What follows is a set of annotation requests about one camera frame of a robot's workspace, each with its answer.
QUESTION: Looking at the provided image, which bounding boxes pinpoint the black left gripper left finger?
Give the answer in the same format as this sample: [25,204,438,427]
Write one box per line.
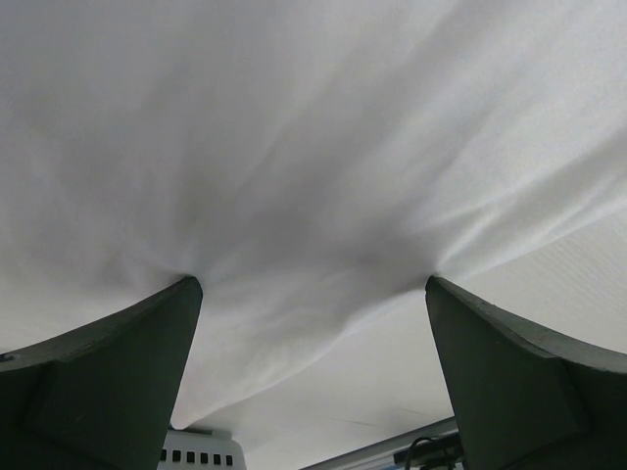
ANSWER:
[1,277,203,469]

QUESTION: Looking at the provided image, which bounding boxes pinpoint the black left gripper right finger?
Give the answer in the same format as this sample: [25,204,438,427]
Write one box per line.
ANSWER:
[425,277,626,469]

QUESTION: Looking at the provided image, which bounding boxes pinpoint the white t-shirt with flower print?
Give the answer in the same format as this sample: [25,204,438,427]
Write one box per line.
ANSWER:
[1,1,626,428]

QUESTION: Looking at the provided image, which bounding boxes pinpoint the white slotted cable duct left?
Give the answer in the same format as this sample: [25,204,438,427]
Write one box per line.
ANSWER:
[157,430,247,470]

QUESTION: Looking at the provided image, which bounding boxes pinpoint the aluminium front rail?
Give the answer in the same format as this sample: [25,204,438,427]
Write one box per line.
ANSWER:
[305,417,458,470]

